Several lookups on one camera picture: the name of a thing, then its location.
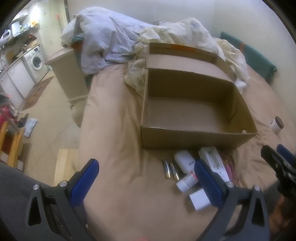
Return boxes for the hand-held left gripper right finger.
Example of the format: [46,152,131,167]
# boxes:
[194,159,271,241]

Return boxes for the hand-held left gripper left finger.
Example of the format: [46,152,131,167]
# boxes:
[27,158,100,241]

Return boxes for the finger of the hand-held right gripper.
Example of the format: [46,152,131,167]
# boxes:
[261,145,289,180]
[277,144,296,172]

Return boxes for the white charger block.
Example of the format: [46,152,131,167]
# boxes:
[189,188,212,212]

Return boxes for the small white red-label bottle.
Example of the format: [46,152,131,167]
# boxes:
[176,173,200,192]

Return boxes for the white device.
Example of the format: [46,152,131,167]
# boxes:
[198,147,230,182]

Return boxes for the pink transparent bag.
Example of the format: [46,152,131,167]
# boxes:
[220,151,238,183]

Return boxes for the white roll-on bottle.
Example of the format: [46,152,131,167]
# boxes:
[174,150,197,174]

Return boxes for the cardboard box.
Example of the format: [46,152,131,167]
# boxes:
[140,42,258,150]

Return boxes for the person's right forearm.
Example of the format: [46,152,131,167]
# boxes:
[269,197,295,234]

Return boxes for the white jar with dark lid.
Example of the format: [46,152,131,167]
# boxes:
[270,116,284,135]

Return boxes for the gold black battery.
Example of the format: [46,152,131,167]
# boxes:
[169,163,179,181]
[163,159,171,178]

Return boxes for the beige bed sheet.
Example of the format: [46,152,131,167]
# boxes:
[76,62,296,241]

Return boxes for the white bathroom scale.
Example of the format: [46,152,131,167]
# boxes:
[23,118,38,138]

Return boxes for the wooden stool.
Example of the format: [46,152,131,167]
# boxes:
[0,120,26,167]

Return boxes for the green pillow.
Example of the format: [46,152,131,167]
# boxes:
[219,31,277,84]

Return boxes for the brown floor rug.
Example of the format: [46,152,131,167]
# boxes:
[22,76,54,110]

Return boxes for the red bag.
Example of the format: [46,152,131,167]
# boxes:
[0,107,14,126]

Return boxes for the beige nightstand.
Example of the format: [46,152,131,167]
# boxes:
[45,47,89,103]

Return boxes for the white kitchen cabinets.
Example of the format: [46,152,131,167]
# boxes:
[0,61,35,109]

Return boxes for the white washing machine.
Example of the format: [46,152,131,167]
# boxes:
[22,46,48,77]

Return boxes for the light blue duvet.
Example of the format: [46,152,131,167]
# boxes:
[60,6,162,76]

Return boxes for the cream printed blanket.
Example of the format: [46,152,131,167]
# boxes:
[124,17,250,98]

